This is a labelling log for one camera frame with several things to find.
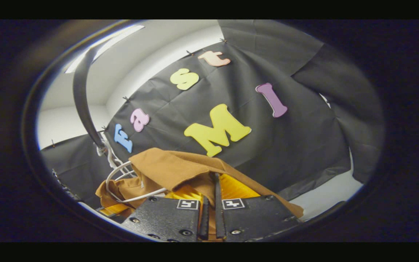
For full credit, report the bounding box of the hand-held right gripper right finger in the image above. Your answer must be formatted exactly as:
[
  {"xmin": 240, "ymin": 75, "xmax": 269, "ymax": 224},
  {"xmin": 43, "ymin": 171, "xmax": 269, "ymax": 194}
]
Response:
[{"xmin": 214, "ymin": 173, "xmax": 302, "ymax": 242}]

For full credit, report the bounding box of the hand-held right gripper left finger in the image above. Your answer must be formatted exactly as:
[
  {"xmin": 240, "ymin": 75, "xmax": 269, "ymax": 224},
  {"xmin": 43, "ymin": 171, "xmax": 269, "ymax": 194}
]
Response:
[{"xmin": 121, "ymin": 184, "xmax": 210, "ymax": 242}]

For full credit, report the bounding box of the brown shirt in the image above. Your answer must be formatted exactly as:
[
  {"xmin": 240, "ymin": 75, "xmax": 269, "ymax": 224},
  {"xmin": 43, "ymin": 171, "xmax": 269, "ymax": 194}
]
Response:
[{"xmin": 96, "ymin": 147, "xmax": 304, "ymax": 219}]

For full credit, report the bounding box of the black clothes rack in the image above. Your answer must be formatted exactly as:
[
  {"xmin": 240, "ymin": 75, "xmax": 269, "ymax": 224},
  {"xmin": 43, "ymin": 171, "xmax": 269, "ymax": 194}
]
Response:
[{"xmin": 72, "ymin": 45, "xmax": 106, "ymax": 148}]

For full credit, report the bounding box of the black backdrop cloth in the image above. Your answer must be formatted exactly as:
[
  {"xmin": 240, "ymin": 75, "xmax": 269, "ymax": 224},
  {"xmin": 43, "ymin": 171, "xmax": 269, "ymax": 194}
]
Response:
[{"xmin": 40, "ymin": 20, "xmax": 384, "ymax": 204}]

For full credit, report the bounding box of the row of small cloth clips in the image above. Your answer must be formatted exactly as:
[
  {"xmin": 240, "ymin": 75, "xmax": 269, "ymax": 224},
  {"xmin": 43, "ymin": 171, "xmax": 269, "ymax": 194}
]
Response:
[{"xmin": 51, "ymin": 37, "xmax": 228, "ymax": 146}]

